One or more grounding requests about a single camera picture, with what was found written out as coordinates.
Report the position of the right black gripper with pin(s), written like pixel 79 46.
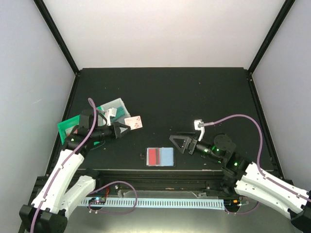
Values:
pixel 190 143

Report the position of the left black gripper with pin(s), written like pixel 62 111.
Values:
pixel 116 131

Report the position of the white floral card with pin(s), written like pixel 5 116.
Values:
pixel 134 122

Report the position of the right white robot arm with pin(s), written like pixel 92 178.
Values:
pixel 246 178

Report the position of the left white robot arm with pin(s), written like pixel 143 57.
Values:
pixel 50 210

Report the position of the teal VIP card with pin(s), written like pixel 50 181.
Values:
pixel 119 114

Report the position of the clear white bin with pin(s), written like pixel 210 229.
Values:
pixel 115 103

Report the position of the green divided bin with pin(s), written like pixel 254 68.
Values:
pixel 65 127

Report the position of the small circuit board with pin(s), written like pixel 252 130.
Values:
pixel 97 201

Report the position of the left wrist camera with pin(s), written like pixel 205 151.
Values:
pixel 104 116

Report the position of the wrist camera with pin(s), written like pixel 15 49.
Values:
pixel 199 126
pixel 104 116

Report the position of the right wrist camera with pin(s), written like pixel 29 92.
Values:
pixel 199 126

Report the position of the black aluminium rail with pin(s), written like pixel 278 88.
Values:
pixel 169 180

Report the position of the white slotted cable duct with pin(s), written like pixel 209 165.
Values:
pixel 213 204

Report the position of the right black frame post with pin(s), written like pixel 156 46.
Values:
pixel 282 14

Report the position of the black frame post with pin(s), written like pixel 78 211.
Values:
pixel 282 14
pixel 41 6

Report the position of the left black frame post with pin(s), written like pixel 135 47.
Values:
pixel 41 6

